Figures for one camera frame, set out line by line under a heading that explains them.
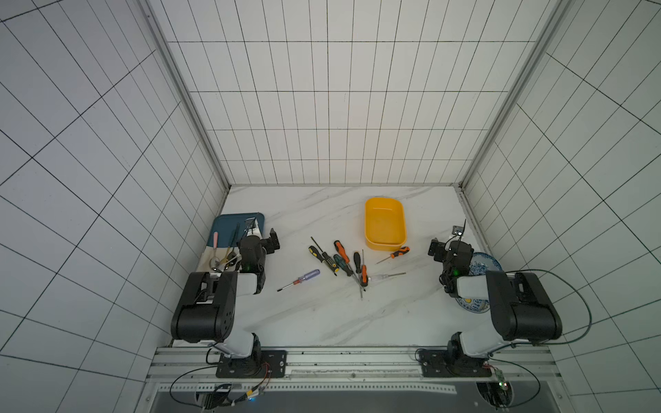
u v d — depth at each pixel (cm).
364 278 89
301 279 90
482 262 92
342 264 92
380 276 90
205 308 46
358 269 92
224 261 94
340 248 97
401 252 95
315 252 95
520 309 45
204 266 90
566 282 45
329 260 93
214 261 94
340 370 73
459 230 79
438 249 85
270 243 85
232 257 92
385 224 103
